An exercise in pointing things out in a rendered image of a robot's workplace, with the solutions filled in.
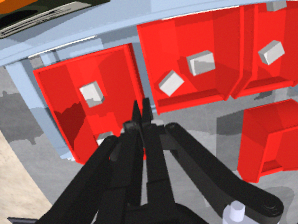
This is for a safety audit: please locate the red bin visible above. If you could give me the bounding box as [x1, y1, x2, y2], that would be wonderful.
[136, 5, 244, 115]
[33, 43, 145, 165]
[237, 99, 298, 183]
[230, 1, 298, 99]

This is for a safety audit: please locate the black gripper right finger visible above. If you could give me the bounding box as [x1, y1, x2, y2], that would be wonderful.
[142, 97, 284, 224]

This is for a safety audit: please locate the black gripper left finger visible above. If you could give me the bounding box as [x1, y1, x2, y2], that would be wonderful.
[34, 100, 145, 224]

